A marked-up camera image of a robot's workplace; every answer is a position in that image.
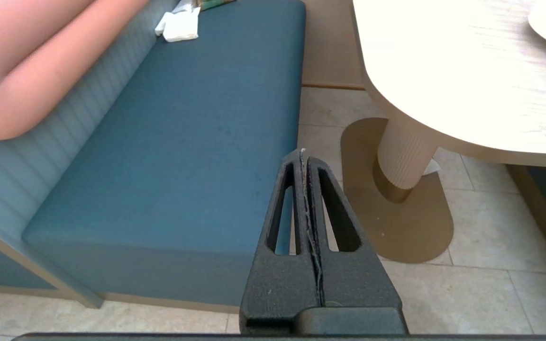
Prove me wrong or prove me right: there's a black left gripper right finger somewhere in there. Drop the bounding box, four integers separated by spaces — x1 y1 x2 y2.
307 156 409 334

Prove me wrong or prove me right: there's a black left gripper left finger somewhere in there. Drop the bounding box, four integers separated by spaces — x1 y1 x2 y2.
240 149 323 332

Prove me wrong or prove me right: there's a ribbed blue-grey bench backrest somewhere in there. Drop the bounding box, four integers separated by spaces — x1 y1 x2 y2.
0 0 181 308

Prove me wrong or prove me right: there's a white napkin pack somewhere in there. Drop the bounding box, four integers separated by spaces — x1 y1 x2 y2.
155 9 201 43

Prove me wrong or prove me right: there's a pink bolster cushion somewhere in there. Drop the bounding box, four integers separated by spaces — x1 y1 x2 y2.
0 0 148 140

